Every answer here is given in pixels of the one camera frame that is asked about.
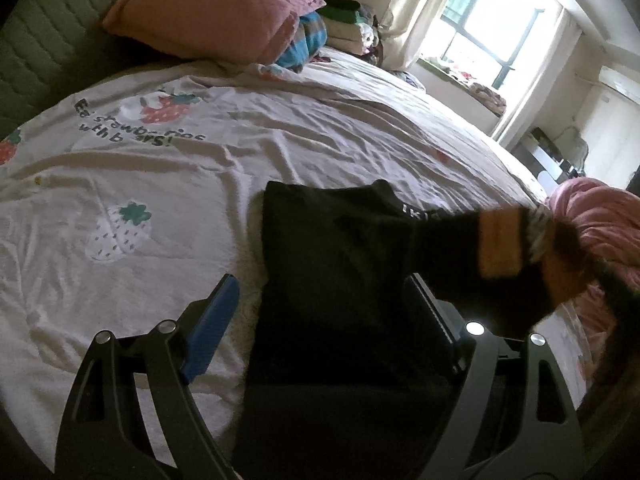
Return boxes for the white air conditioner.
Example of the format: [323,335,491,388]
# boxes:
[599,66,640,103]

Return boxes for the pink pillow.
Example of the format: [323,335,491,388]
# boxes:
[102,0,326,65]

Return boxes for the cream curtain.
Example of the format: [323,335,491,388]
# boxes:
[381,0,448,70]

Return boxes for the blue striped folded cloth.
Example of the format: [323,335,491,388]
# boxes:
[276,11,328,73]

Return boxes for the stack of folded clothes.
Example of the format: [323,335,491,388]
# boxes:
[318,0,383,66]

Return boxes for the window with dark frame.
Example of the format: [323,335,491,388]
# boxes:
[437,0,546,90]

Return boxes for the grey quilted headboard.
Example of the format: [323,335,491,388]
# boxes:
[1,0,176,138]

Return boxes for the black shirt with orange patches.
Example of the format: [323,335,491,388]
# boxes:
[232,181,582,479]

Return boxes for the strawberry print bed sheet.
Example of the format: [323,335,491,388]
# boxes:
[1,50,546,466]

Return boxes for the clothes on window sill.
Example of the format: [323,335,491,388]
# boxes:
[468,81,506,117]

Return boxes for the pink blanket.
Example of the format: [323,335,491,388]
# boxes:
[547,178,639,366]

